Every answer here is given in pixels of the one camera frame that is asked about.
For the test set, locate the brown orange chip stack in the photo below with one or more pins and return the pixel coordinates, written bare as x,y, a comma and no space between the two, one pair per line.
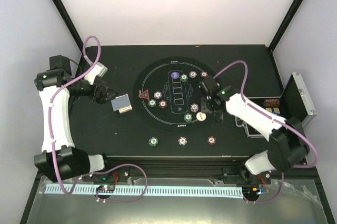
211,140

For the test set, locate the circuit board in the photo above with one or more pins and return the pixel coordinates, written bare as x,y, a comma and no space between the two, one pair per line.
105,189
258,190

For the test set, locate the black aluminium rail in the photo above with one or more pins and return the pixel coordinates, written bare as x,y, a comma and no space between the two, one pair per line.
180,167

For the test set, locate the round black poker mat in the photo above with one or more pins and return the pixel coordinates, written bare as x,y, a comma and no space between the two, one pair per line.
179,96

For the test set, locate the brown chip row in case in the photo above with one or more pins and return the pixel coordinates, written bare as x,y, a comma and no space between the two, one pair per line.
271,103

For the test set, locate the purple round button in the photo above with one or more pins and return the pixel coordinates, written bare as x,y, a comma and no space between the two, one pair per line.
175,75

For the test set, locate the boxed card deck in case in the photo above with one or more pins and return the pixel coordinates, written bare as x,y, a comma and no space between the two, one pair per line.
273,110

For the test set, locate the left circuit board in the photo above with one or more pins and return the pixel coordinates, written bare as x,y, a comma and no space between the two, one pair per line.
105,189

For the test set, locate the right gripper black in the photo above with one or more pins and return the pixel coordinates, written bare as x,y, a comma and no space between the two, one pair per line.
204,107

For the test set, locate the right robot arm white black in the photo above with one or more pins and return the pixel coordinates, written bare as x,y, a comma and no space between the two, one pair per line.
286,143

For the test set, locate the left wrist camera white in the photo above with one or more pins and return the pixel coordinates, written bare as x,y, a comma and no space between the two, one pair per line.
99,70

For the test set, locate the green chip stack source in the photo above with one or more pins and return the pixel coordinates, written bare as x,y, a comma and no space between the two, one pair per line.
153,141

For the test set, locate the red triangular button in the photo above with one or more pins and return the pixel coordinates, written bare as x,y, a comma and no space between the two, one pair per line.
144,95

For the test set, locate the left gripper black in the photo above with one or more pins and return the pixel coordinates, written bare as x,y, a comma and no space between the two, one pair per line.
101,99

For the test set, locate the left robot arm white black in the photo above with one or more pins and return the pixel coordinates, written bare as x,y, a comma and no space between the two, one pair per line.
59,158

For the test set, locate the light blue slotted strip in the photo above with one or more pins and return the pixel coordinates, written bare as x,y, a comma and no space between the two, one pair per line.
163,191

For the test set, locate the right circuit board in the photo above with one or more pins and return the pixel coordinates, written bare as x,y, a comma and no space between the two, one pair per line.
258,190

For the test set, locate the brown chips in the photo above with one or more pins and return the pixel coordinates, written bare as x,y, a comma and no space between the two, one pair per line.
162,104
204,74

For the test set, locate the white dealer button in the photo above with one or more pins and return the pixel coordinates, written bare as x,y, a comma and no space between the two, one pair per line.
200,116

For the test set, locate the green chips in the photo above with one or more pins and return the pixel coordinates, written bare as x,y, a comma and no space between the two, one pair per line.
152,102
188,117
184,78

